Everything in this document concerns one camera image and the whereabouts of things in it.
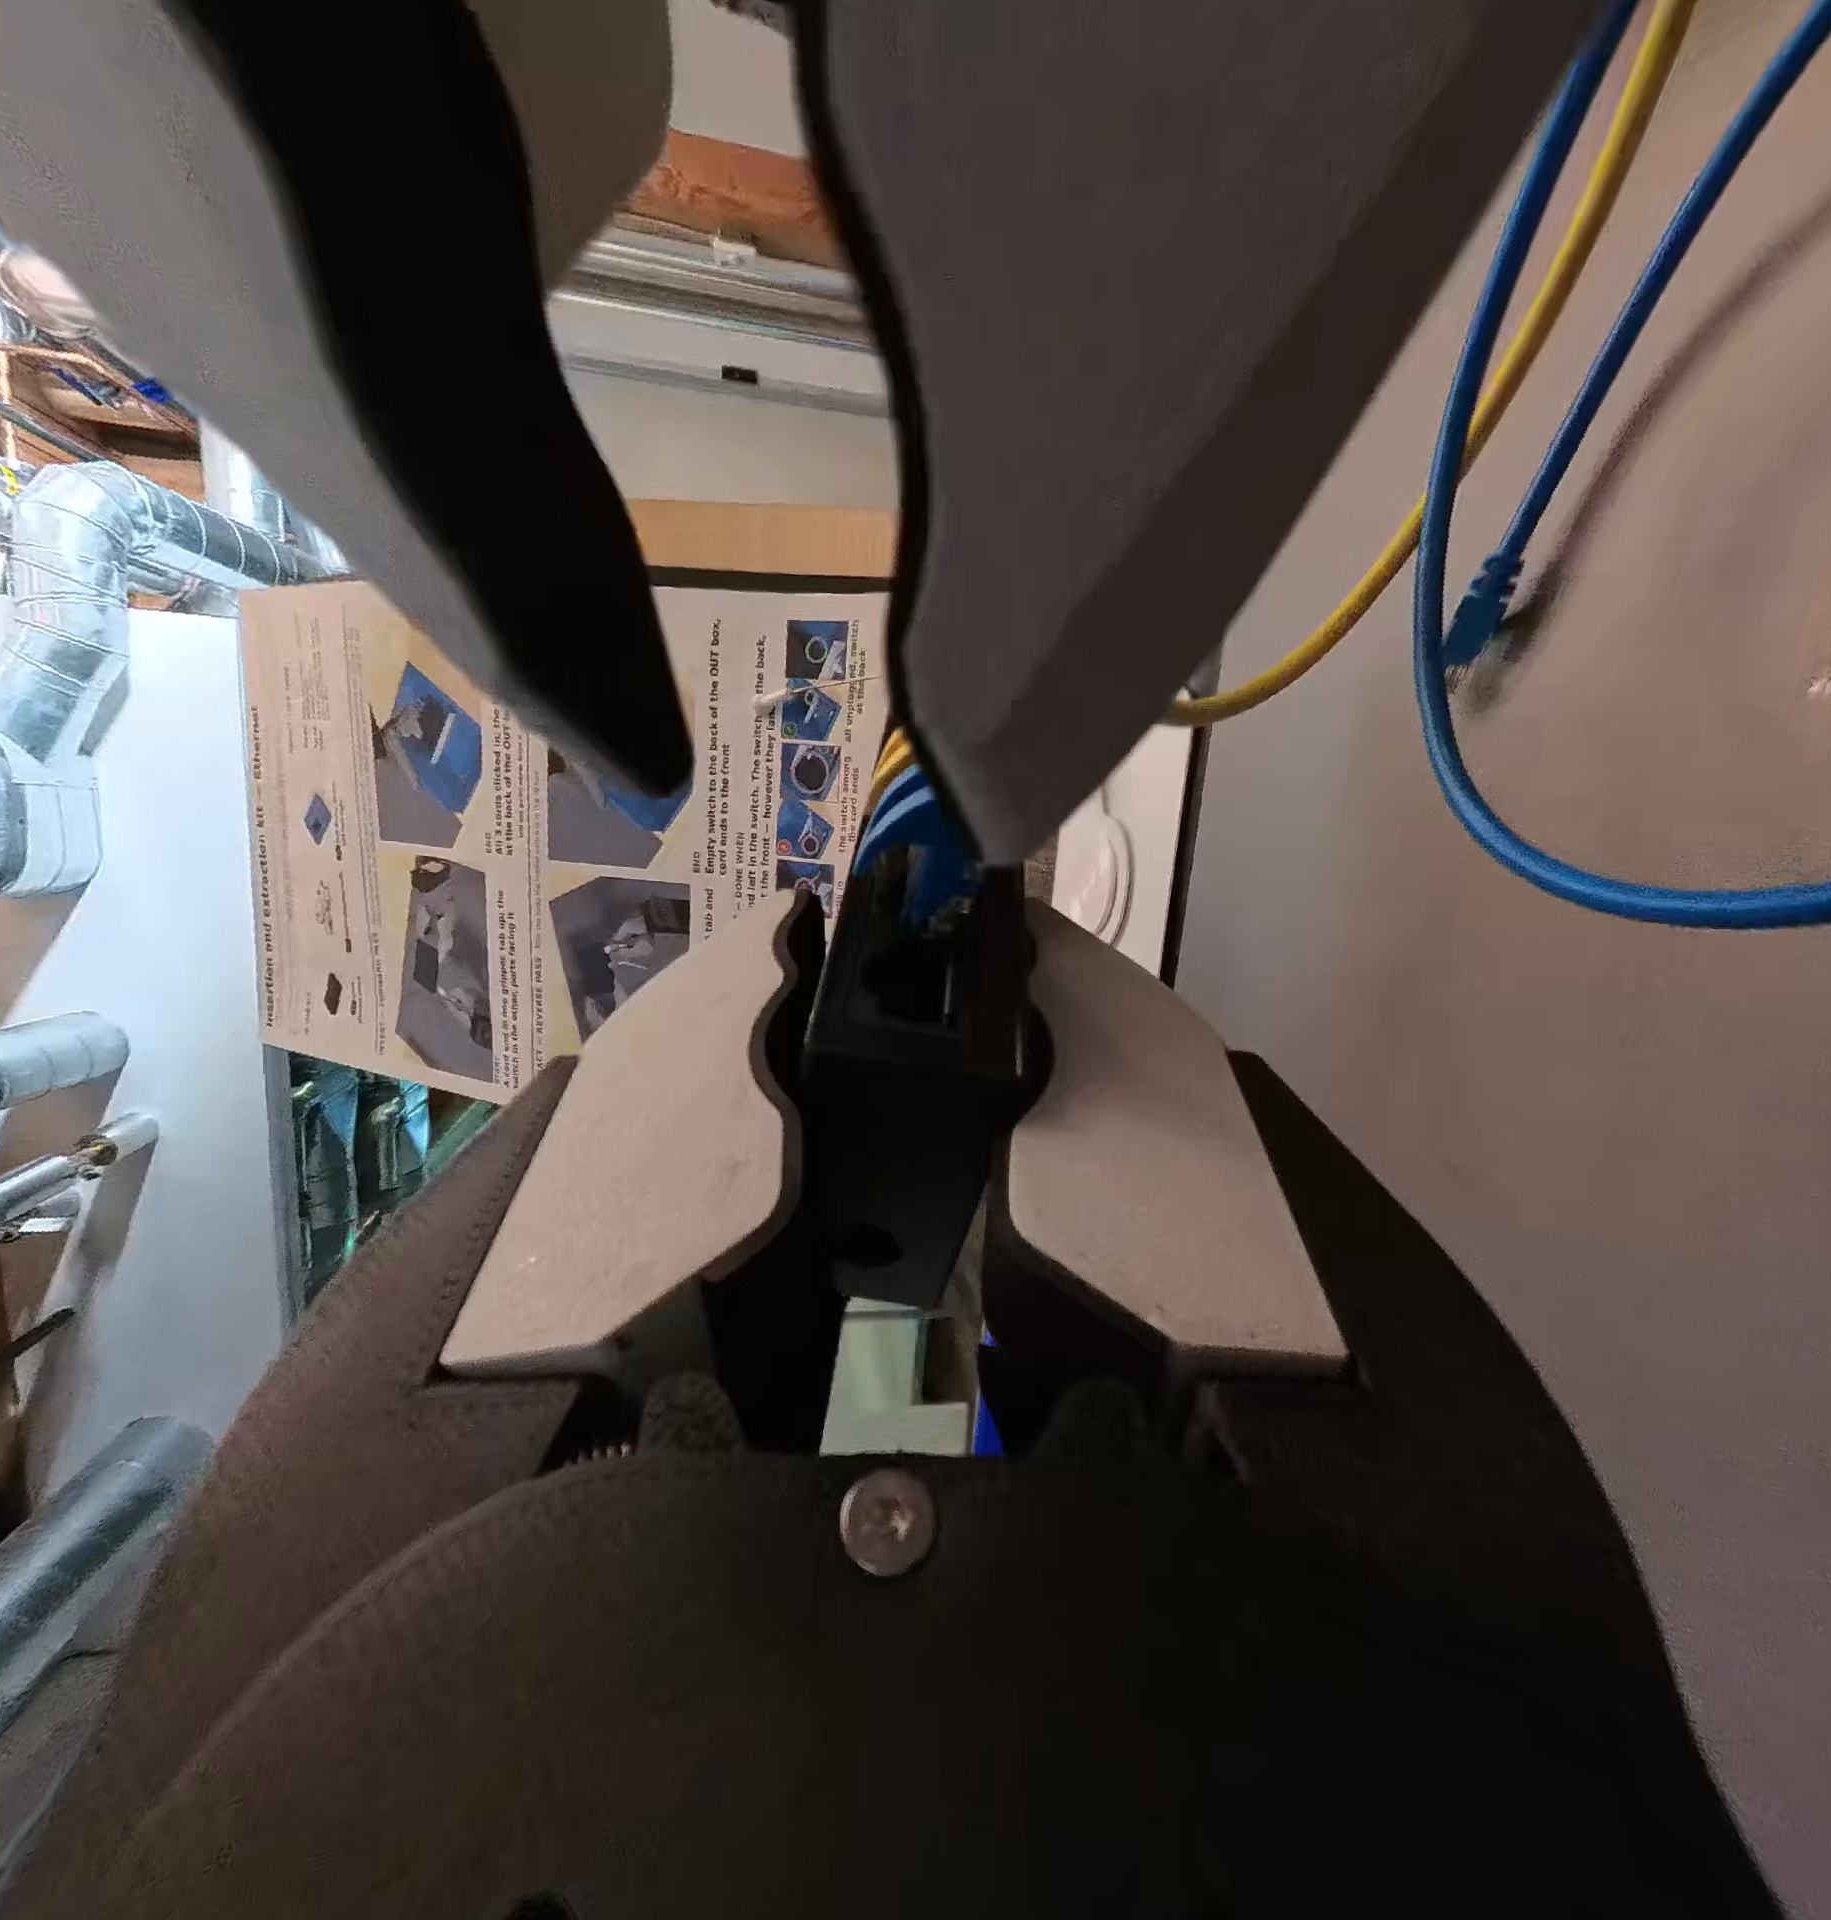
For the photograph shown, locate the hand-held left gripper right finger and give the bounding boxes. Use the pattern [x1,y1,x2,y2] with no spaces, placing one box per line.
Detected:
[985,897,1355,1379]

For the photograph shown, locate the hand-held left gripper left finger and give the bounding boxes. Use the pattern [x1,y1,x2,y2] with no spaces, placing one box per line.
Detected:
[435,895,831,1379]

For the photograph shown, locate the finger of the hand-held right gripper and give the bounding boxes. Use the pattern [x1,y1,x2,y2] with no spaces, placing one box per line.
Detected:
[0,0,697,801]
[796,0,1610,890]

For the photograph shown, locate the black ethernet switch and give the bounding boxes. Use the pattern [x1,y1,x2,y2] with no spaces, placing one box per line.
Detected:
[800,863,1046,1310]

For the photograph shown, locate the yellow ethernet cable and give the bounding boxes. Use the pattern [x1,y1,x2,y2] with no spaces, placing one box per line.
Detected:
[869,0,1831,800]

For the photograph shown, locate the blue ethernet cable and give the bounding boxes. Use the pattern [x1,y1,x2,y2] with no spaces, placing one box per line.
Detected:
[851,0,1831,934]

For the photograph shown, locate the printed instruction sheet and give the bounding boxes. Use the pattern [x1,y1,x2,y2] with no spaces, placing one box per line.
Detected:
[236,578,905,1106]

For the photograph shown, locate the wooden beam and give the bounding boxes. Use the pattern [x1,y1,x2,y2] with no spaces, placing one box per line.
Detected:
[612,126,845,276]

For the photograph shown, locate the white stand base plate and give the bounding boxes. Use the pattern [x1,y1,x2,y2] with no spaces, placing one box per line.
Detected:
[1055,721,1205,980]

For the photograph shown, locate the silver elbow duct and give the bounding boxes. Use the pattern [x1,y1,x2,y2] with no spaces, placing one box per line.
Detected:
[0,458,351,906]

